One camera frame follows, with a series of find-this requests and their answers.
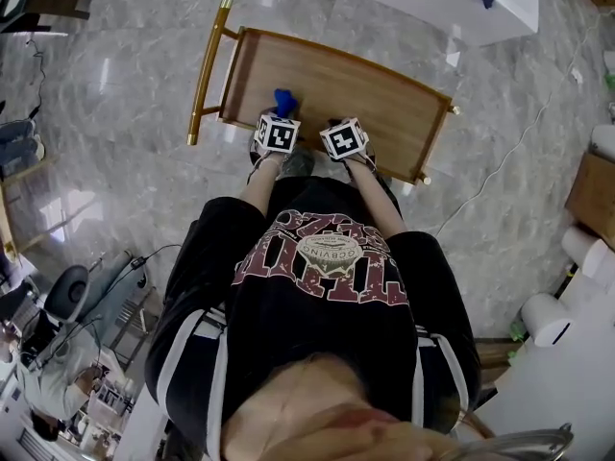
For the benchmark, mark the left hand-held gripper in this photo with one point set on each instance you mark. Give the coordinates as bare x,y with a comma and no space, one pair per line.
278,135

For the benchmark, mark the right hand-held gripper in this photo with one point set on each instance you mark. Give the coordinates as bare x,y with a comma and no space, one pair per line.
343,141

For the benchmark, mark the blue cloth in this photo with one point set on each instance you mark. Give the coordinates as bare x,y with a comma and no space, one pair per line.
283,98

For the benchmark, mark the wooden serving cart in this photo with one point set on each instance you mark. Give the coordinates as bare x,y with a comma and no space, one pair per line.
360,94

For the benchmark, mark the person's left forearm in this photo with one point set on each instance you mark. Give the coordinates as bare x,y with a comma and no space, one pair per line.
262,190

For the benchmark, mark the person's right forearm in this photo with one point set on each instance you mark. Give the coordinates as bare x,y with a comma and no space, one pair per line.
379,200

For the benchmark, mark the white counter with holes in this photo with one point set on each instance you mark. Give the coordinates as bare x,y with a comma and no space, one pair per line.
432,3

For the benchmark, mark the person's black printed t-shirt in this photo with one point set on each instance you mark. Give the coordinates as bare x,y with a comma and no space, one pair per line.
312,353

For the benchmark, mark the white crumpled paper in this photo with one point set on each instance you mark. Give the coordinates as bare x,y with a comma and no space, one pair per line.
577,76

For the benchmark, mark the large cardboard box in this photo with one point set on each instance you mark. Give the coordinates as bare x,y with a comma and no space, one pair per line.
593,195

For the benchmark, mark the black office chair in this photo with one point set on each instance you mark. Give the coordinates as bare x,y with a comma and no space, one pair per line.
72,291

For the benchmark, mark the green plant sprig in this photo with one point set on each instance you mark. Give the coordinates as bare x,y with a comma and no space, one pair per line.
609,80
518,332

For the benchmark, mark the brown wooden bench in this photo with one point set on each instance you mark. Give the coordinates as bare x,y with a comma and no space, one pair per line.
495,353

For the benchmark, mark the white toilet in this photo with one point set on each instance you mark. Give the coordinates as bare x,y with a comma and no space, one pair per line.
545,320
604,141
586,252

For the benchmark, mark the person's neck and chin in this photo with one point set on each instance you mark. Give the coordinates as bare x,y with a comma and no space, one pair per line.
327,420

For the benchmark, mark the light wooden table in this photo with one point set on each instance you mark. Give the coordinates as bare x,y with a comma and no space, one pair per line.
5,228

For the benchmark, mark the metal glasses frame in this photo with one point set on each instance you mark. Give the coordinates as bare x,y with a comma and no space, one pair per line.
528,444

